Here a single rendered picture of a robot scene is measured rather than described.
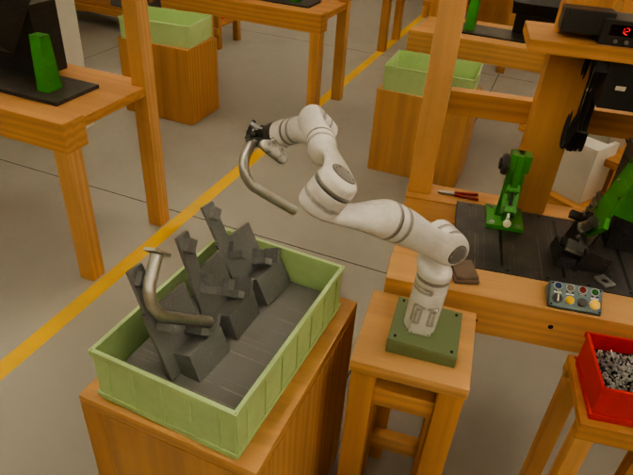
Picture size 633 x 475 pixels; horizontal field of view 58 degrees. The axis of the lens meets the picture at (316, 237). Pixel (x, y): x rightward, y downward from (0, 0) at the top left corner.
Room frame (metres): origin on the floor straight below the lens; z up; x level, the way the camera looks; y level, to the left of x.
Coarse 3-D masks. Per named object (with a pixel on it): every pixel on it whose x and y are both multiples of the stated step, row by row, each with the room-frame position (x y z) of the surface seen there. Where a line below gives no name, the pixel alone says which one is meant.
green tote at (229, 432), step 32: (288, 256) 1.43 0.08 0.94; (160, 288) 1.21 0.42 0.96; (320, 288) 1.39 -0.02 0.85; (128, 320) 1.08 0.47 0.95; (320, 320) 1.24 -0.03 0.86; (96, 352) 0.96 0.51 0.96; (128, 352) 1.07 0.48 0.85; (288, 352) 1.05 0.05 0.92; (128, 384) 0.93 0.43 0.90; (160, 384) 0.88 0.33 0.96; (256, 384) 0.90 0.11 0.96; (160, 416) 0.89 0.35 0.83; (192, 416) 0.86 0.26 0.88; (224, 416) 0.82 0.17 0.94; (256, 416) 0.90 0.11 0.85; (224, 448) 0.82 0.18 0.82
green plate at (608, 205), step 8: (632, 160) 1.60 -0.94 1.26; (632, 168) 1.57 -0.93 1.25; (624, 176) 1.59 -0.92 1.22; (632, 176) 1.54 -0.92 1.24; (616, 184) 1.60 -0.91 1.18; (624, 184) 1.56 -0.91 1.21; (632, 184) 1.51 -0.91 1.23; (608, 192) 1.61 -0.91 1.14; (616, 192) 1.56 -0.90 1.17; (624, 192) 1.52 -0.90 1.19; (632, 192) 1.52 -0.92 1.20; (600, 200) 1.62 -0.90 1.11; (608, 200) 1.58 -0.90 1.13; (616, 200) 1.53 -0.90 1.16; (624, 200) 1.51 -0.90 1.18; (632, 200) 1.52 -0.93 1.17; (600, 208) 1.59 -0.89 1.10; (608, 208) 1.54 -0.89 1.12; (616, 208) 1.51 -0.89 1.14; (624, 208) 1.52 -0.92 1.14; (632, 208) 1.52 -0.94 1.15; (600, 216) 1.55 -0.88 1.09; (608, 216) 1.52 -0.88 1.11; (616, 216) 1.52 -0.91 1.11; (624, 216) 1.52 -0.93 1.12; (632, 216) 1.51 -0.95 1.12
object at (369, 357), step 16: (384, 304) 1.34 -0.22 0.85; (368, 320) 1.26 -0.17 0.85; (384, 320) 1.27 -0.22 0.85; (464, 320) 1.29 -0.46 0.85; (368, 336) 1.19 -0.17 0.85; (384, 336) 1.20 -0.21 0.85; (464, 336) 1.22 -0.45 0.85; (352, 352) 1.13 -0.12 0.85; (368, 352) 1.13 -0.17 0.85; (384, 352) 1.14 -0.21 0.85; (464, 352) 1.16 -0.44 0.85; (352, 368) 1.10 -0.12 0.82; (368, 368) 1.09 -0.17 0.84; (384, 368) 1.08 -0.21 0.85; (400, 368) 1.09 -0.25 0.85; (416, 368) 1.09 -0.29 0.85; (432, 368) 1.09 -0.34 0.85; (448, 368) 1.10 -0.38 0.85; (464, 368) 1.10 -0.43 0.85; (416, 384) 1.06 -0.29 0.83; (432, 384) 1.05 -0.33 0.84; (448, 384) 1.04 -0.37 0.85; (464, 384) 1.04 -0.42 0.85
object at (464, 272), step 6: (462, 264) 1.47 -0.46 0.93; (468, 264) 1.47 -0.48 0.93; (456, 270) 1.43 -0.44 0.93; (462, 270) 1.43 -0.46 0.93; (468, 270) 1.43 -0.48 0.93; (474, 270) 1.44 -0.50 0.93; (456, 276) 1.41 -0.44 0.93; (462, 276) 1.40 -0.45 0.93; (468, 276) 1.41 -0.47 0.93; (474, 276) 1.41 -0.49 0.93; (456, 282) 1.40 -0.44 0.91; (462, 282) 1.40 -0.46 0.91; (468, 282) 1.40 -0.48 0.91; (474, 282) 1.40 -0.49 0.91
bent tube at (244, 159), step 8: (248, 144) 1.53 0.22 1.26; (256, 144) 1.54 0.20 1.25; (248, 152) 1.51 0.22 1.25; (240, 160) 1.49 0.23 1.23; (248, 160) 1.50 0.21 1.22; (240, 168) 1.48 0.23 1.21; (248, 168) 1.48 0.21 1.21; (248, 176) 1.47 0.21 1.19; (248, 184) 1.46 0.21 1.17; (256, 184) 1.47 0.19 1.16; (256, 192) 1.47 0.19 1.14; (264, 192) 1.47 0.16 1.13; (272, 192) 1.50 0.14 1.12; (272, 200) 1.48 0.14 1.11; (280, 200) 1.49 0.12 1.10; (288, 208) 1.50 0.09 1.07; (296, 208) 1.51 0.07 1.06
